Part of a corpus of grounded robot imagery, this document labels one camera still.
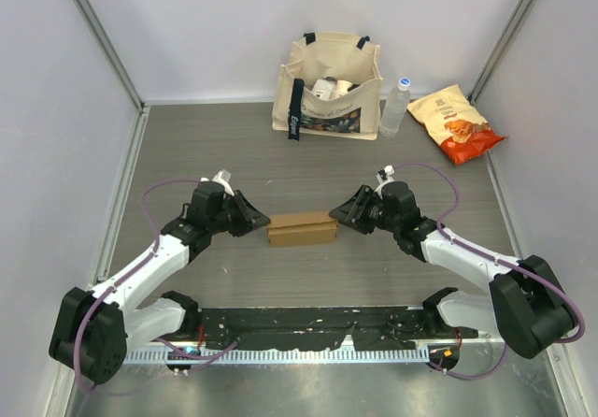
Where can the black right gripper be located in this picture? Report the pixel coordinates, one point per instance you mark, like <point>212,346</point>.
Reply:
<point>351,215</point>

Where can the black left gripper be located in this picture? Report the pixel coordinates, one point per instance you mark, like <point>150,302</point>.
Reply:
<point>254,218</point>

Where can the brown cardboard box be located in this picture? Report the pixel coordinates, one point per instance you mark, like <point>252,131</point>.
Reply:
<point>300,229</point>

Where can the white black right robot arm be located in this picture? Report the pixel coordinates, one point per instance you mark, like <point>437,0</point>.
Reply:
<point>522,301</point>

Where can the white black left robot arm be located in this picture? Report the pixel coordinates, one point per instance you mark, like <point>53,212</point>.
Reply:
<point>97,328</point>

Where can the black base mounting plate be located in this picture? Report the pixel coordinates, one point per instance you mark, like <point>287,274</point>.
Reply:
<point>316,329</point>

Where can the clear plastic water bottle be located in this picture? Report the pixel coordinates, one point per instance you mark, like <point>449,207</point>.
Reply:
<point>395,108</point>

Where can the white items inside bag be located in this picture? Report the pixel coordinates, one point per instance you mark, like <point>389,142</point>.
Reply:
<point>330,88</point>

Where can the beige canvas tote bag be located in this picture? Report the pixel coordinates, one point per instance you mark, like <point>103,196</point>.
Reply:
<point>356,115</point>

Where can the cassava chips bag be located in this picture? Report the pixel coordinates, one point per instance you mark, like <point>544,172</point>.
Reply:
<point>458,129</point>

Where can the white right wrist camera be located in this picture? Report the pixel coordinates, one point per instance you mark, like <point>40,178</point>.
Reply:
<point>385,176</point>

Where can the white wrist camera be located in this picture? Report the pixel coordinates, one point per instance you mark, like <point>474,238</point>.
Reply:
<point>385,176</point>
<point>223,177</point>

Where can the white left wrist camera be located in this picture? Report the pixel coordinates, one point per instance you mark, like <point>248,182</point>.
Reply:
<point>223,177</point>

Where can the white slotted cable duct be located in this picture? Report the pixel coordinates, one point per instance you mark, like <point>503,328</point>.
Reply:
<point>344,355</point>

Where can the aluminium frame post left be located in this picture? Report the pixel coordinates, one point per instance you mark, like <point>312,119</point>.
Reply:
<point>105,44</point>

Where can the aluminium frame post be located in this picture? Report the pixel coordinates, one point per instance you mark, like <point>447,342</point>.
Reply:
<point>105,44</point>
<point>513,25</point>

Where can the aluminium frame post right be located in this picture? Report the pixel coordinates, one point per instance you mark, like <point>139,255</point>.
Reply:
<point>513,25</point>

